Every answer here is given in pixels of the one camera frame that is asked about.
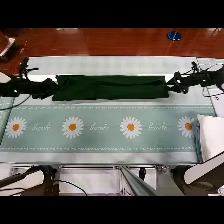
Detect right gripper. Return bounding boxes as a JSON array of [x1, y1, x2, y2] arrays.
[[166, 71, 192, 95]]

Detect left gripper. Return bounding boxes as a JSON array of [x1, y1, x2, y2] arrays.
[[30, 77, 60, 100]]

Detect dark green shirt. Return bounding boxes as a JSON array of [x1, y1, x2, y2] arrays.
[[52, 74, 171, 102]]

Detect blue round object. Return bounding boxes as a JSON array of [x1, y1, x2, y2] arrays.
[[167, 30, 183, 42]]

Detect white garment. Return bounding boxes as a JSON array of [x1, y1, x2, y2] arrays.
[[195, 113, 224, 162]]

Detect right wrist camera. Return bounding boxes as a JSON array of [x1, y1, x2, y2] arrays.
[[189, 60, 202, 75]]

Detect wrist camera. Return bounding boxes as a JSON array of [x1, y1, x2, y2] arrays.
[[189, 60, 202, 75], [17, 56, 40, 80]]

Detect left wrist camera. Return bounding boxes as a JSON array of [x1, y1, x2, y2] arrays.
[[17, 56, 40, 80]]

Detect black cable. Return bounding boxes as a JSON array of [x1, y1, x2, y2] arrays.
[[0, 94, 33, 112], [52, 179, 89, 196]]

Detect silver frame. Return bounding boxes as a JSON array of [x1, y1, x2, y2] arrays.
[[9, 162, 188, 196]]

